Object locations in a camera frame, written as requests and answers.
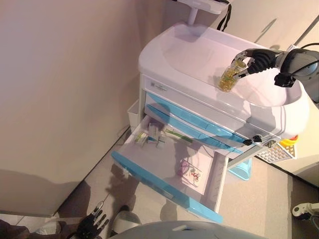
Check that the robot left hand black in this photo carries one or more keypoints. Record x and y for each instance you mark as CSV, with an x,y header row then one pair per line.
x,y
92,224

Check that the robot right hand black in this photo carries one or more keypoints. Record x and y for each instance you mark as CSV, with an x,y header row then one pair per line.
x,y
264,59

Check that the clear bottle yellow capsules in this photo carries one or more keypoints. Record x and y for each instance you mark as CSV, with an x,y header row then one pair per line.
x,y
229,77

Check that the robot right arm silver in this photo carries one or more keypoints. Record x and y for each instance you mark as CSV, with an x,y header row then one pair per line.
x,y
301,62

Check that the green white medicine box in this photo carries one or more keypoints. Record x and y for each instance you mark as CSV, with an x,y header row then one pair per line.
x,y
140,139

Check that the blue white medicine box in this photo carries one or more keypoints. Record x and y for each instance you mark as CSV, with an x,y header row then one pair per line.
x,y
154,132

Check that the pink medicine box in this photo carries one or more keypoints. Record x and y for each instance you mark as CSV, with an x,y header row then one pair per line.
x,y
194,174

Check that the long green medicine box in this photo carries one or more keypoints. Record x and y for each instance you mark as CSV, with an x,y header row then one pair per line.
x,y
178,135

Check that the robot left leg silver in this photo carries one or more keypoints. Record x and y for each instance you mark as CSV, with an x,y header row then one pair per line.
x,y
127,220

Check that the white medical cart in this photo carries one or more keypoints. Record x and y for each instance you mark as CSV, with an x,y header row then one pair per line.
x,y
199,49

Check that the person leg camouflage trousers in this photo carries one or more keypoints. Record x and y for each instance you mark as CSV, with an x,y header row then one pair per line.
x,y
12,230

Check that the black cart keys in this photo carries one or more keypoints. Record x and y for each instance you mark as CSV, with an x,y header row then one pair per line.
x,y
251,140

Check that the yellow sharps container red lid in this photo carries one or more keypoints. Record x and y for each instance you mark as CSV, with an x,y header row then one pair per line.
x,y
289,142

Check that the white mesh basket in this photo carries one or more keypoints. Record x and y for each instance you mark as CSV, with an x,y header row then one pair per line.
x,y
276,153

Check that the grey robot torso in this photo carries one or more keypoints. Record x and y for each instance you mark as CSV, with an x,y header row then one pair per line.
x,y
189,231

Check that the light blue waste bin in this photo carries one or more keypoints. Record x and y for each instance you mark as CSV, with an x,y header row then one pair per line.
x,y
241,169

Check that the white side bin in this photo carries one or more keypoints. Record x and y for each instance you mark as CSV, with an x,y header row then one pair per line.
x,y
133,114

